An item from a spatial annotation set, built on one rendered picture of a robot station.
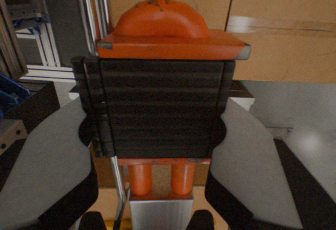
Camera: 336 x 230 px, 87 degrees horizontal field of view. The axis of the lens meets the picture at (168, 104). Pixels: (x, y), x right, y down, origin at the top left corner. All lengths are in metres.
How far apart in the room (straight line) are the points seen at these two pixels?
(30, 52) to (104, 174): 0.91
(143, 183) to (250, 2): 0.64
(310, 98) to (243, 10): 1.24
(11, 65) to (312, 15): 0.92
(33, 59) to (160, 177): 1.12
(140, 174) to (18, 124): 0.31
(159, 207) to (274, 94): 1.48
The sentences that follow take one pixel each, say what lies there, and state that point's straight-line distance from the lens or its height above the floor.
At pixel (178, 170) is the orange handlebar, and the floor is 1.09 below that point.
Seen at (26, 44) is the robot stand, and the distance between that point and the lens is 1.23.
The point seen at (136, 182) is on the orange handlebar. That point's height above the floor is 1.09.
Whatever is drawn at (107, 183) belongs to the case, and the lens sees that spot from 0.45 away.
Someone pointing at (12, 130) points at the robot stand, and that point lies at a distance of 0.42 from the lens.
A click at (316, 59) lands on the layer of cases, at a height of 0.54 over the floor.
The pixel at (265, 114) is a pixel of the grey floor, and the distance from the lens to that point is 1.68.
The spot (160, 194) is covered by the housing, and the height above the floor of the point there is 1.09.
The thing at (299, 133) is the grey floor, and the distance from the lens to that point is 2.01.
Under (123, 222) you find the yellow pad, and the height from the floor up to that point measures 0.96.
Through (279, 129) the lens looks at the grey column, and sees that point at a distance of 1.84.
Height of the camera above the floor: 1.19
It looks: 59 degrees down
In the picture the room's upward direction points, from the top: 176 degrees clockwise
